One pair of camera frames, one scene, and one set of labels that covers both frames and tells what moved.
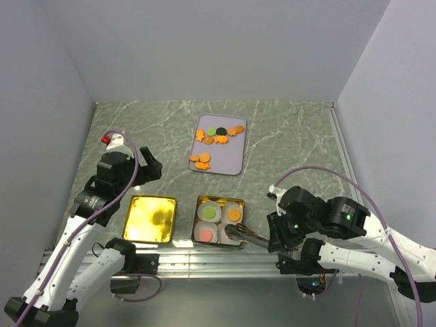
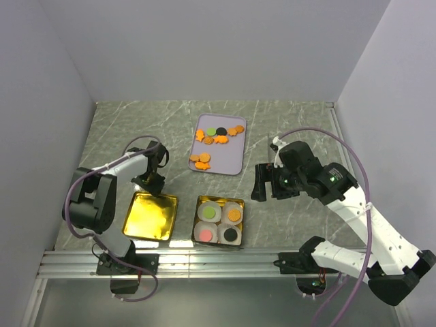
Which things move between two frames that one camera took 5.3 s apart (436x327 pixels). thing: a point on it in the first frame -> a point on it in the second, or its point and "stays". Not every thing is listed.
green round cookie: (209, 212) stays
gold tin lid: (149, 219) stays
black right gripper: (279, 238) -> (266, 172)
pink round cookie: (206, 235) stays
